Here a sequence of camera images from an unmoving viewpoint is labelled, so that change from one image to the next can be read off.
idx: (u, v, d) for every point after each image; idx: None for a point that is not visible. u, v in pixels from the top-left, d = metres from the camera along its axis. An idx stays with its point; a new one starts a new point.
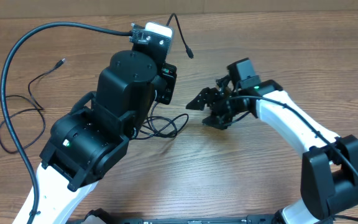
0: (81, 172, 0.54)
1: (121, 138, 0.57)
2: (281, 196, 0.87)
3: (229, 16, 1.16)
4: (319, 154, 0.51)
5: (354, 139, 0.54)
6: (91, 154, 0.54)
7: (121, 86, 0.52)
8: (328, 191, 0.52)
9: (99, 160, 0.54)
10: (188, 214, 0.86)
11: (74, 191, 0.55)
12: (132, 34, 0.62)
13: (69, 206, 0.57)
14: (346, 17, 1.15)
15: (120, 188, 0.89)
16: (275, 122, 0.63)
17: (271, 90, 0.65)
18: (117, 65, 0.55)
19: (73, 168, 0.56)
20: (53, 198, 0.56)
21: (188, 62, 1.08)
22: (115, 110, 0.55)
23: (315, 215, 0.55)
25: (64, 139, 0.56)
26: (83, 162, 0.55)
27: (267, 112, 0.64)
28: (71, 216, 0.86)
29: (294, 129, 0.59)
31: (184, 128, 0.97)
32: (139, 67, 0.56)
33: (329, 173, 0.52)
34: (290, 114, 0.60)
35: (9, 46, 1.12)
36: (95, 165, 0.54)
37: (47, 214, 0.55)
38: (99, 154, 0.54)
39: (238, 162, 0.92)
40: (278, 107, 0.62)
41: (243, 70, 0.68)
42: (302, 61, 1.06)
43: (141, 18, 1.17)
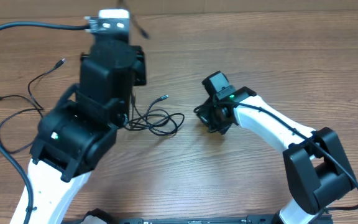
0: (73, 162, 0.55)
1: (109, 126, 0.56)
2: (281, 196, 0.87)
3: (229, 16, 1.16)
4: (298, 150, 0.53)
5: (330, 131, 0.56)
6: (79, 144, 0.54)
7: (104, 74, 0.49)
8: (314, 184, 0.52)
9: (88, 149, 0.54)
10: (188, 214, 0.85)
11: (68, 182, 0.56)
12: (88, 25, 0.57)
13: (65, 198, 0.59)
14: (346, 17, 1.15)
15: (120, 188, 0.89)
16: (253, 126, 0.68)
17: (247, 98, 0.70)
18: (97, 54, 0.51)
19: (63, 160, 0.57)
20: (48, 192, 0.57)
21: (188, 62, 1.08)
22: (100, 99, 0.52)
23: (307, 211, 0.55)
25: (52, 132, 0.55)
26: (73, 153, 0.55)
27: (245, 119, 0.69)
28: (71, 216, 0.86)
29: (271, 130, 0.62)
31: (181, 128, 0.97)
32: (117, 52, 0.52)
33: (311, 165, 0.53)
34: (266, 117, 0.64)
35: (10, 46, 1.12)
36: (86, 154, 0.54)
37: (45, 209, 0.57)
38: (87, 143, 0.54)
39: (238, 163, 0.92)
40: (255, 111, 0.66)
41: (217, 82, 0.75)
42: (303, 61, 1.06)
43: (141, 18, 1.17)
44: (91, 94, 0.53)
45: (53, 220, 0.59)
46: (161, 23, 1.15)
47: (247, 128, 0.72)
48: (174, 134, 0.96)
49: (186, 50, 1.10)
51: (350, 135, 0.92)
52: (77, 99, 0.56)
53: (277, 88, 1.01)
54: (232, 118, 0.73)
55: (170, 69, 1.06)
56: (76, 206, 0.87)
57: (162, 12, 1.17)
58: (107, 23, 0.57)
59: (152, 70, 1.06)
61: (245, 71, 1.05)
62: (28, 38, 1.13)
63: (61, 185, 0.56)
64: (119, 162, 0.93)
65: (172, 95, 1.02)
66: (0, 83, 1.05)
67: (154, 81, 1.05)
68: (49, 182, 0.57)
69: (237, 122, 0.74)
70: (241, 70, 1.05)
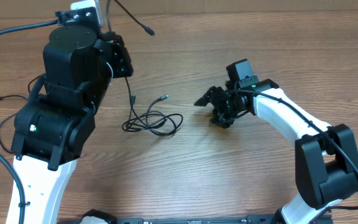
0: (56, 149, 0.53)
1: (84, 110, 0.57)
2: (282, 196, 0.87)
3: (229, 16, 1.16)
4: (311, 141, 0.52)
5: (345, 128, 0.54)
6: (59, 130, 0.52)
7: (65, 56, 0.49)
8: (321, 177, 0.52)
9: (68, 134, 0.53)
10: (188, 214, 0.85)
11: (56, 170, 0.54)
12: (59, 18, 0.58)
13: (58, 188, 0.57)
14: (346, 17, 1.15)
15: (120, 188, 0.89)
16: (270, 116, 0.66)
17: (268, 89, 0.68)
18: (56, 40, 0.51)
19: (46, 151, 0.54)
20: (38, 184, 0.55)
21: (188, 61, 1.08)
22: (69, 83, 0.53)
23: (309, 205, 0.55)
25: (30, 125, 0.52)
26: (55, 141, 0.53)
27: (264, 109, 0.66)
28: (71, 216, 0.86)
29: (288, 121, 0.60)
31: (180, 128, 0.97)
32: (76, 35, 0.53)
33: (321, 158, 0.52)
34: (286, 109, 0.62)
35: (10, 46, 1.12)
36: (67, 140, 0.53)
37: (38, 202, 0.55)
38: (66, 128, 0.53)
39: (238, 163, 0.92)
40: (274, 102, 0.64)
41: (242, 70, 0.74)
42: (303, 61, 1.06)
43: (141, 17, 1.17)
44: (59, 81, 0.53)
45: (49, 214, 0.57)
46: (161, 23, 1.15)
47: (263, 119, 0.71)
48: (173, 134, 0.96)
49: (186, 50, 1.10)
51: None
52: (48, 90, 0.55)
53: None
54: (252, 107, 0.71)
55: (170, 69, 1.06)
56: (76, 206, 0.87)
57: (162, 12, 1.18)
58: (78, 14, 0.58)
59: (152, 70, 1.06)
61: None
62: (28, 39, 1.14)
63: (49, 175, 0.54)
64: (120, 161, 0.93)
65: (172, 95, 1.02)
66: (0, 83, 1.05)
67: (154, 81, 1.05)
68: (36, 173, 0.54)
69: (255, 112, 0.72)
70: None
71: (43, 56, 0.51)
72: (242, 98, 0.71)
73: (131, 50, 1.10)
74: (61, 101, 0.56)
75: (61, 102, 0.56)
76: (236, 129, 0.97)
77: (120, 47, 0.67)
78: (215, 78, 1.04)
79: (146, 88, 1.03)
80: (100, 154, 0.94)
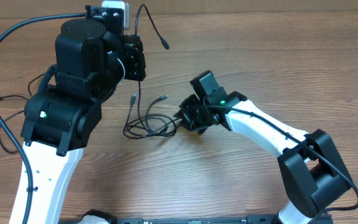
0: (65, 134, 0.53)
1: (92, 100, 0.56)
2: (283, 197, 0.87)
3: (229, 16, 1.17)
4: (292, 155, 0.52)
5: (322, 133, 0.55)
6: (69, 116, 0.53)
7: (76, 46, 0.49)
8: (310, 188, 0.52)
9: (77, 122, 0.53)
10: (188, 214, 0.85)
11: (64, 157, 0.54)
12: (88, 11, 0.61)
13: (64, 176, 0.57)
14: (345, 17, 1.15)
15: (120, 188, 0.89)
16: (247, 131, 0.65)
17: (237, 102, 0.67)
18: (68, 31, 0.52)
19: (55, 137, 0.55)
20: (47, 169, 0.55)
21: (188, 62, 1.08)
22: (79, 72, 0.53)
23: (306, 214, 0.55)
25: (40, 111, 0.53)
26: (63, 127, 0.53)
27: (238, 124, 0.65)
28: (71, 216, 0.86)
29: (265, 135, 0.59)
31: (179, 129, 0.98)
32: (87, 27, 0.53)
33: (306, 169, 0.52)
34: (259, 122, 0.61)
35: (10, 46, 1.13)
36: (76, 127, 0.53)
37: (45, 188, 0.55)
38: (75, 116, 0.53)
39: (238, 163, 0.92)
40: (246, 116, 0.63)
41: (208, 84, 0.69)
42: (303, 61, 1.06)
43: (142, 18, 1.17)
44: (70, 70, 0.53)
45: (55, 201, 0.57)
46: (161, 23, 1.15)
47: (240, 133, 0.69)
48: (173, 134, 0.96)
49: (186, 50, 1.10)
51: (350, 135, 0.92)
52: (58, 79, 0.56)
53: (277, 88, 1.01)
54: (224, 123, 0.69)
55: (170, 69, 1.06)
56: (76, 206, 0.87)
57: (162, 12, 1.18)
58: (105, 12, 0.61)
59: (152, 70, 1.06)
61: (245, 71, 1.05)
62: (29, 39, 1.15)
63: (58, 159, 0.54)
64: (120, 162, 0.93)
65: (172, 95, 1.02)
66: (1, 83, 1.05)
67: (154, 81, 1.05)
68: (46, 158, 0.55)
69: (229, 128, 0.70)
70: (241, 70, 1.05)
71: (55, 45, 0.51)
72: (214, 115, 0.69)
73: None
74: (71, 92, 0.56)
75: (71, 92, 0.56)
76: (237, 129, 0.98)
77: (139, 53, 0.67)
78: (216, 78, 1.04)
79: (146, 88, 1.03)
80: (100, 154, 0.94)
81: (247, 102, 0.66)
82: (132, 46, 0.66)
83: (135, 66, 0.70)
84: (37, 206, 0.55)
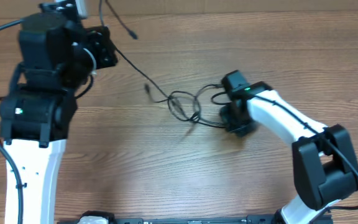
0: (44, 126, 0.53)
1: (64, 90, 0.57)
2: (281, 196, 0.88)
3: (229, 17, 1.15)
4: (307, 144, 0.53)
5: (342, 128, 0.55)
6: (46, 107, 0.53)
7: (39, 38, 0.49)
8: (318, 178, 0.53)
9: (54, 112, 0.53)
10: (188, 214, 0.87)
11: (47, 147, 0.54)
12: (43, 9, 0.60)
13: (51, 168, 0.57)
14: (346, 17, 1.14)
15: (120, 188, 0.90)
16: (266, 119, 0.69)
17: (262, 91, 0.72)
18: (29, 25, 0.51)
19: (33, 132, 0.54)
20: (33, 163, 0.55)
21: (188, 62, 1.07)
22: (47, 64, 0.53)
23: (309, 205, 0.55)
25: (15, 108, 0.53)
26: (40, 119, 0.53)
27: (260, 112, 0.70)
28: (71, 216, 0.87)
29: (283, 122, 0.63)
31: (174, 128, 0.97)
32: (45, 18, 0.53)
33: (318, 159, 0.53)
34: (279, 110, 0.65)
35: (9, 46, 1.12)
36: (53, 117, 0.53)
37: (35, 182, 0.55)
38: (51, 107, 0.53)
39: (238, 163, 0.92)
40: (269, 104, 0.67)
41: (235, 80, 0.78)
42: (303, 62, 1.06)
43: (141, 18, 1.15)
44: (38, 64, 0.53)
45: (47, 193, 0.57)
46: (161, 23, 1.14)
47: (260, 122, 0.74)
48: (166, 134, 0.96)
49: (186, 50, 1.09)
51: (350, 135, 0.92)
52: (27, 77, 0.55)
53: (277, 88, 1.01)
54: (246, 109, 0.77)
55: (169, 69, 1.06)
56: (76, 206, 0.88)
57: (163, 12, 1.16)
58: (60, 6, 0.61)
59: (153, 70, 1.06)
61: (245, 71, 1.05)
62: None
63: (40, 152, 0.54)
64: (120, 162, 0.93)
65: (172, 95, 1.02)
66: (1, 83, 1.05)
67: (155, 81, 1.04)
68: (30, 154, 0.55)
69: (250, 115, 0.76)
70: (241, 70, 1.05)
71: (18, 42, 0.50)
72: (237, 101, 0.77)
73: (131, 50, 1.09)
74: (41, 86, 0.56)
75: (41, 86, 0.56)
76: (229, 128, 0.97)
77: (103, 37, 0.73)
78: (216, 78, 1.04)
79: (146, 88, 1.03)
80: (100, 154, 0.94)
81: (273, 93, 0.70)
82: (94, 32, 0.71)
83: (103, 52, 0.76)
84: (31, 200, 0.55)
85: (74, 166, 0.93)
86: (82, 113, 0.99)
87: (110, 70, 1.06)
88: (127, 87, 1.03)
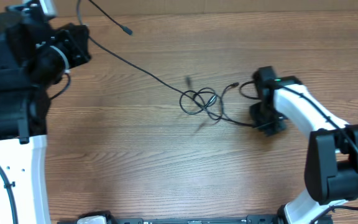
0: (20, 122, 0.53)
1: (35, 86, 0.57)
2: (280, 196, 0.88)
3: (229, 17, 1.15)
4: (327, 134, 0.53)
5: None
6: (20, 105, 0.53)
7: None
8: (329, 170, 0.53)
9: (28, 108, 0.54)
10: (188, 214, 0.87)
11: (28, 143, 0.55)
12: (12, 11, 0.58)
13: (38, 167, 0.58)
14: (346, 17, 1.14)
15: (120, 188, 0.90)
16: (289, 109, 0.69)
17: (291, 84, 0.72)
18: None
19: (12, 131, 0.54)
20: (17, 161, 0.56)
21: (188, 62, 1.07)
22: (12, 63, 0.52)
23: (314, 196, 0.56)
25: None
26: (14, 117, 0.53)
27: (284, 102, 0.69)
28: (71, 216, 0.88)
29: (306, 114, 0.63)
31: (173, 128, 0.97)
32: (0, 18, 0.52)
33: (333, 152, 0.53)
34: (305, 102, 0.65)
35: None
36: (29, 113, 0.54)
37: (22, 182, 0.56)
38: (24, 104, 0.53)
39: (238, 163, 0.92)
40: (295, 96, 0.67)
41: (267, 74, 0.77)
42: (303, 62, 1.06)
43: (141, 18, 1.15)
44: (2, 65, 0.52)
45: (38, 188, 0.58)
46: (161, 23, 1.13)
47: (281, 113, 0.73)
48: (166, 134, 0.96)
49: (186, 50, 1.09)
51: None
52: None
53: None
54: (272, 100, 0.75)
55: (170, 69, 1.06)
56: (76, 206, 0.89)
57: (162, 12, 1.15)
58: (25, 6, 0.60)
59: (153, 70, 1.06)
61: (245, 71, 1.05)
62: None
63: (21, 149, 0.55)
64: (120, 162, 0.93)
65: (172, 95, 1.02)
66: None
67: (154, 81, 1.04)
68: (13, 153, 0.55)
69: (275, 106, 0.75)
70: (240, 70, 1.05)
71: None
72: (265, 89, 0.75)
73: (131, 50, 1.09)
74: (11, 86, 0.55)
75: (11, 86, 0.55)
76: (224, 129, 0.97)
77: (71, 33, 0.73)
78: (216, 78, 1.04)
79: (146, 88, 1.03)
80: (100, 154, 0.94)
81: (301, 88, 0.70)
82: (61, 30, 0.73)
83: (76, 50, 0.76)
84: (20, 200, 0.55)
85: (74, 166, 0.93)
86: (82, 112, 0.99)
87: (110, 69, 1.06)
88: (127, 87, 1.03)
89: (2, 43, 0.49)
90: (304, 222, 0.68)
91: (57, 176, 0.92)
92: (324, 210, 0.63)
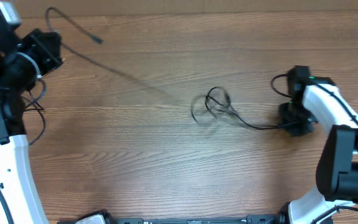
0: None
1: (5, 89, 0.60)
2: (280, 196, 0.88)
3: (229, 16, 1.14)
4: (348, 130, 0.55)
5: None
6: None
7: None
8: (343, 165, 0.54)
9: (3, 110, 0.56)
10: (188, 214, 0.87)
11: (9, 142, 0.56)
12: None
13: (24, 166, 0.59)
14: (346, 17, 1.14)
15: (120, 188, 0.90)
16: (316, 105, 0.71)
17: (325, 84, 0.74)
18: None
19: None
20: (2, 162, 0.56)
21: (188, 62, 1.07)
22: None
23: (324, 191, 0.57)
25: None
26: None
27: (313, 98, 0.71)
28: (71, 216, 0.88)
29: (332, 111, 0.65)
31: (173, 128, 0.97)
32: None
33: (350, 149, 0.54)
34: (334, 100, 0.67)
35: None
36: (4, 114, 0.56)
37: (12, 183, 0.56)
38: None
39: (238, 162, 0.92)
40: (325, 94, 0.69)
41: (304, 73, 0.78)
42: (303, 62, 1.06)
43: (141, 18, 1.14)
44: None
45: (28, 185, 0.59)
46: (161, 23, 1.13)
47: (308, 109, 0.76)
48: (166, 134, 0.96)
49: (186, 50, 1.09)
51: None
52: None
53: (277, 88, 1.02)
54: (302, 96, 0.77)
55: (170, 69, 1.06)
56: (76, 206, 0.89)
57: (162, 12, 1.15)
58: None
59: (153, 70, 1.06)
61: (245, 71, 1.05)
62: None
63: (1, 150, 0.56)
64: (120, 162, 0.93)
65: (172, 95, 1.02)
66: None
67: (155, 80, 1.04)
68: None
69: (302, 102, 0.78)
70: (241, 70, 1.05)
71: None
72: (296, 84, 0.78)
73: (131, 50, 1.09)
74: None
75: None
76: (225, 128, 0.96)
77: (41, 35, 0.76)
78: (216, 78, 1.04)
79: (146, 88, 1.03)
80: (100, 154, 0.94)
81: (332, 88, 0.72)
82: (28, 37, 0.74)
83: (41, 53, 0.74)
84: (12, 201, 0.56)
85: (74, 166, 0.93)
86: (82, 112, 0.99)
87: (110, 69, 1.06)
88: (127, 87, 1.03)
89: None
90: (307, 220, 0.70)
91: (57, 176, 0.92)
92: (329, 208, 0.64)
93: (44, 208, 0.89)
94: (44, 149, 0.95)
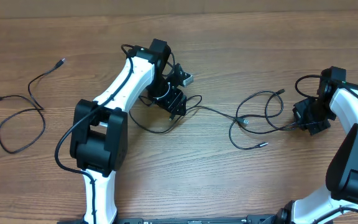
0: (151, 58, 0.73)
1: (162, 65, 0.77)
2: (281, 196, 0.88)
3: (229, 17, 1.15)
4: None
5: None
6: (156, 52, 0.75)
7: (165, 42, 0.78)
8: (357, 163, 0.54)
9: (157, 61, 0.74)
10: (188, 214, 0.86)
11: (149, 66, 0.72)
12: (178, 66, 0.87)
13: (143, 83, 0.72)
14: (345, 17, 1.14)
15: (120, 188, 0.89)
16: (343, 108, 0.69)
17: (357, 90, 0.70)
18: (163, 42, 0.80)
19: (145, 63, 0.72)
20: (142, 67, 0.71)
21: (189, 62, 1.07)
22: (161, 47, 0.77)
23: (330, 186, 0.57)
25: (140, 48, 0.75)
26: (150, 56, 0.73)
27: (342, 102, 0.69)
28: (71, 216, 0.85)
29: None
31: (174, 128, 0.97)
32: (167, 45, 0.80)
33: None
34: None
35: (9, 46, 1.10)
36: (155, 64, 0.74)
37: (137, 79, 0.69)
38: (158, 56, 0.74)
39: (238, 162, 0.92)
40: (355, 99, 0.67)
41: (338, 75, 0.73)
42: (303, 61, 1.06)
43: (141, 18, 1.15)
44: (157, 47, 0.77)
45: (135, 93, 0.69)
46: (161, 24, 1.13)
47: (332, 110, 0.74)
48: (166, 134, 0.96)
49: (186, 50, 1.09)
51: None
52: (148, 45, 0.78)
53: (277, 88, 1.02)
54: (330, 99, 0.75)
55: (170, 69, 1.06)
56: (76, 206, 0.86)
57: (162, 12, 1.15)
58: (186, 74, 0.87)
59: None
61: (245, 71, 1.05)
62: (28, 38, 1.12)
63: (146, 65, 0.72)
64: None
65: None
66: (0, 83, 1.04)
67: None
68: (143, 63, 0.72)
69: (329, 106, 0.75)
70: (240, 70, 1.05)
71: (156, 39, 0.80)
72: (326, 87, 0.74)
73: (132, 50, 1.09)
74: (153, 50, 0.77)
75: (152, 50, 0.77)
76: (227, 129, 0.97)
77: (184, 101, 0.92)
78: (216, 78, 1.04)
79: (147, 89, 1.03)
80: None
81: None
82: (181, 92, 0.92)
83: (172, 96, 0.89)
84: (128, 85, 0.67)
85: None
86: None
87: (110, 69, 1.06)
88: None
89: (163, 43, 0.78)
90: (310, 218, 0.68)
91: (57, 176, 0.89)
92: (332, 208, 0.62)
93: (44, 208, 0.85)
94: (44, 149, 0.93)
